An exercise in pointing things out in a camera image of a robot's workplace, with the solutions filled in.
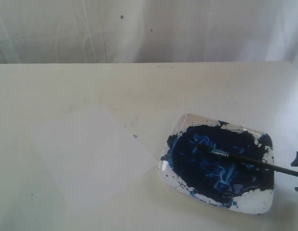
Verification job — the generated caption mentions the white backdrop cloth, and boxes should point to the white backdrop cloth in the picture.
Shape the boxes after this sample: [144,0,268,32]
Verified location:
[0,0,298,67]

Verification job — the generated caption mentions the white tray with blue paint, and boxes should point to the white tray with blue paint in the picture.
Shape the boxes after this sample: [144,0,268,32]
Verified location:
[158,114,274,214]

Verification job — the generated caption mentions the white paper sheet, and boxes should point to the white paper sheet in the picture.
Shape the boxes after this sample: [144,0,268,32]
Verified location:
[33,105,157,215]

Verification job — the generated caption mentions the black paintbrush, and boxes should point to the black paintbrush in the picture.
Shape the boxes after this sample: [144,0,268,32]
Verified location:
[197,144,298,177]

